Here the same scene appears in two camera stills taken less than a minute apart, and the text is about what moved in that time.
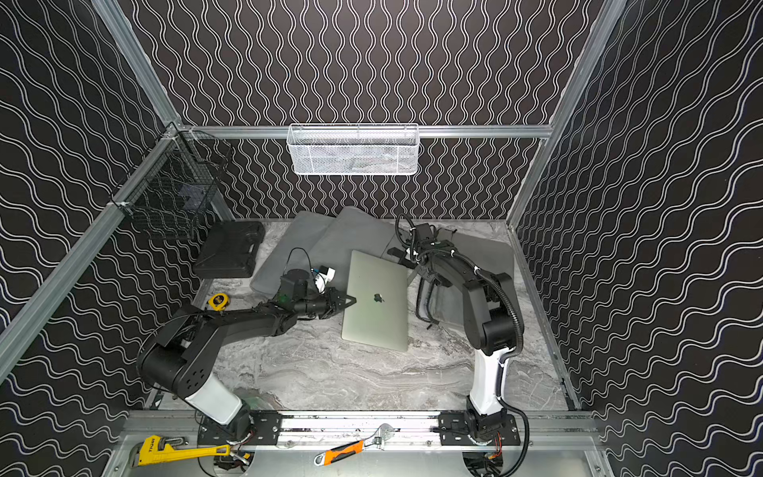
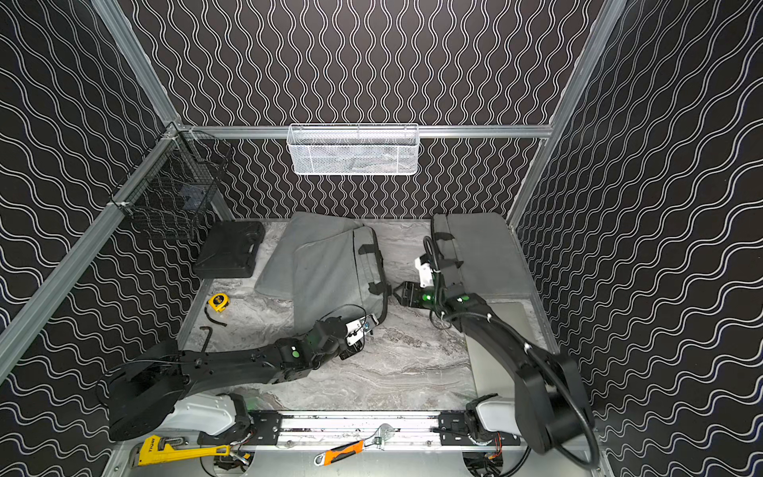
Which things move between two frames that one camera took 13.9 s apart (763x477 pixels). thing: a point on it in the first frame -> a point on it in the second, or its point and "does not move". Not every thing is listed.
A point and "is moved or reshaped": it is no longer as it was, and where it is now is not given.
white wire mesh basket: x=353 y=149 does not move
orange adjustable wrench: x=384 y=431 does not move
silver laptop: x=381 y=315 is moved or reshaped
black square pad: x=230 y=250 does not move
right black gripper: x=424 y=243 -> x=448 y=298
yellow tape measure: x=219 y=301 does not move
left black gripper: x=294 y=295 -> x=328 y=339
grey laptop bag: x=295 y=248 does not move
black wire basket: x=163 y=195 does not move
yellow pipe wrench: x=155 y=450 does not move
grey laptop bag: x=490 y=251 is moved or reshaped
